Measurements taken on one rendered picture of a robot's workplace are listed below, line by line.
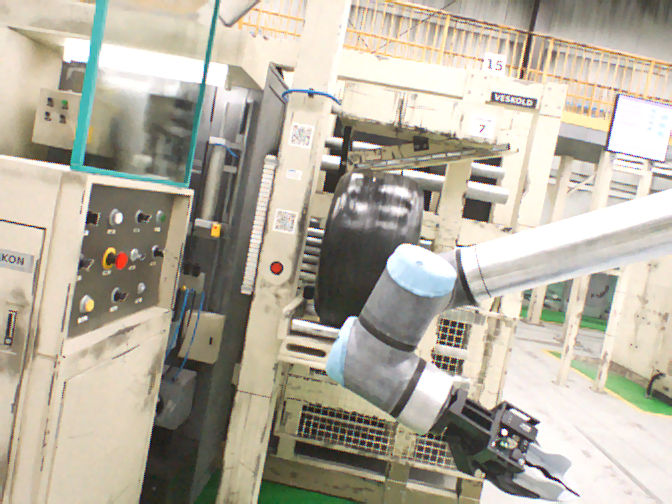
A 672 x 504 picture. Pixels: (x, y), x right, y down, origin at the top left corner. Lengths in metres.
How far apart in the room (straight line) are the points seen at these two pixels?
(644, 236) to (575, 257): 0.09
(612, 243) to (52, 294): 0.99
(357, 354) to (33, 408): 0.74
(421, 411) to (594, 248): 0.32
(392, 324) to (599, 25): 12.50
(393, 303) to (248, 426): 1.27
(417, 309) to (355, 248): 0.83
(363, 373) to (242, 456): 1.26
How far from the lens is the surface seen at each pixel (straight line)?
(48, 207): 1.14
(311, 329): 1.64
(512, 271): 0.77
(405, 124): 1.96
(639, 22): 13.51
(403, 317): 0.66
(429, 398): 0.69
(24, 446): 1.26
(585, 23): 12.89
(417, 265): 0.65
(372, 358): 0.68
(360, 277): 1.49
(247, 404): 1.84
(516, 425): 0.72
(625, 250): 0.77
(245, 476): 1.94
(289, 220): 1.69
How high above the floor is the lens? 1.29
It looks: 3 degrees down
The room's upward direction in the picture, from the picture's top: 11 degrees clockwise
